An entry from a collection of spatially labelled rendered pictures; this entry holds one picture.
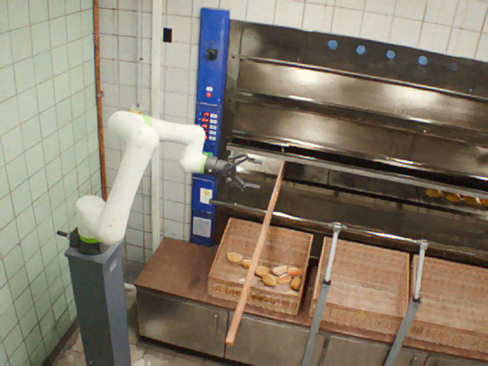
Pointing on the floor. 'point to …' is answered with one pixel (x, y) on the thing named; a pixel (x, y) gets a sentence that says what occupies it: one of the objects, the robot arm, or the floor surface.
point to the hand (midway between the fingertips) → (258, 174)
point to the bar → (330, 271)
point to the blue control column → (213, 32)
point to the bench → (259, 322)
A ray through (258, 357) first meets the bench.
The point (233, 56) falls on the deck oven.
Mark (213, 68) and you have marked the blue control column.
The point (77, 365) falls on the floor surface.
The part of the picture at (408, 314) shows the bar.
